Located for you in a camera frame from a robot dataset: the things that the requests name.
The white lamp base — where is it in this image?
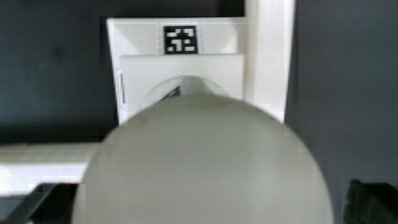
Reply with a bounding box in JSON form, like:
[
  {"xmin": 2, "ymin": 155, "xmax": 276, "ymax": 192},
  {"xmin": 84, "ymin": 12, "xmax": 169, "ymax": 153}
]
[{"xmin": 107, "ymin": 17, "xmax": 247, "ymax": 120}]

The white lamp bulb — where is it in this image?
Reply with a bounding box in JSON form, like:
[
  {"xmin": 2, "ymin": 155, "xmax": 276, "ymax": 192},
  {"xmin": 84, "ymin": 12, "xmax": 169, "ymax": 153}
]
[{"xmin": 71, "ymin": 77, "xmax": 334, "ymax": 224}]

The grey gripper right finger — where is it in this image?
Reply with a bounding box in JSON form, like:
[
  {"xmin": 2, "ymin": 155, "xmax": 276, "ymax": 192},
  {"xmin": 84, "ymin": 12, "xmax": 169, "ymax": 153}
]
[{"xmin": 343, "ymin": 179, "xmax": 398, "ymax": 224}]

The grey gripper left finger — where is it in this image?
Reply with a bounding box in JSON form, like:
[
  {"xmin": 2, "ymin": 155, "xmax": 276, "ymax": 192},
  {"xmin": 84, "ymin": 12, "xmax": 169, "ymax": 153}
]
[{"xmin": 0, "ymin": 183, "xmax": 57, "ymax": 224}]

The white L-shaped fence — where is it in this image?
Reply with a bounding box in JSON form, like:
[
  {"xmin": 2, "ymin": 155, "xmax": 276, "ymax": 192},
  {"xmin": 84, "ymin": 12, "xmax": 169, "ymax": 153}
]
[{"xmin": 0, "ymin": 0, "xmax": 297, "ymax": 196}]

